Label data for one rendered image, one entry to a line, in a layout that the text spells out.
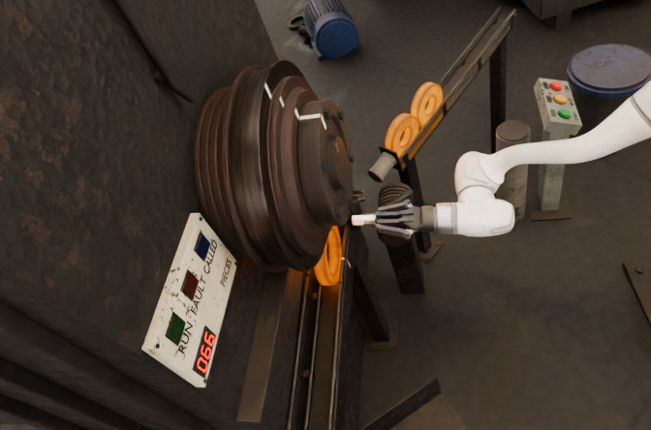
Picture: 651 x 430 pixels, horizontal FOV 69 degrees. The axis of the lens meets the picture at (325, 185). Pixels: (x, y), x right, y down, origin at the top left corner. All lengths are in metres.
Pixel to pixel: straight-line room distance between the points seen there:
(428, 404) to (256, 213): 0.67
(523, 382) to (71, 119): 1.67
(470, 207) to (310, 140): 0.58
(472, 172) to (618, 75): 1.02
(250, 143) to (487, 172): 0.77
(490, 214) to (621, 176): 1.21
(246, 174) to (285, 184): 0.08
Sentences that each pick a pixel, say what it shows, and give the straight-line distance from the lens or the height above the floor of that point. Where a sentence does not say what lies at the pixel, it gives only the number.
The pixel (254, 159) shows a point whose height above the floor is 1.29.
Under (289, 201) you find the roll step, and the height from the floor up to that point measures 1.19.
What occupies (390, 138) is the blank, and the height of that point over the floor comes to 0.75.
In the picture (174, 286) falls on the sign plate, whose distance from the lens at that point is 0.85.
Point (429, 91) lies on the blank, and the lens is 1.69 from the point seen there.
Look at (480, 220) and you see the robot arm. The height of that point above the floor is 0.76.
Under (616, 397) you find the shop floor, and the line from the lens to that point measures 1.98.
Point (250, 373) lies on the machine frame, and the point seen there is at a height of 0.87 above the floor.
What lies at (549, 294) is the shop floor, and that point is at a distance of 2.09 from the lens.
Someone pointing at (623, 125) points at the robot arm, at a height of 1.02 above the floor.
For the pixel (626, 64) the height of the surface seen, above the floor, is 0.43.
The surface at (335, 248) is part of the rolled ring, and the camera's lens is 1.41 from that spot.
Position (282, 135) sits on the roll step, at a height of 1.28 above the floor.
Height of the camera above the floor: 1.85
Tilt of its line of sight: 47 degrees down
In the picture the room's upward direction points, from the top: 23 degrees counter-clockwise
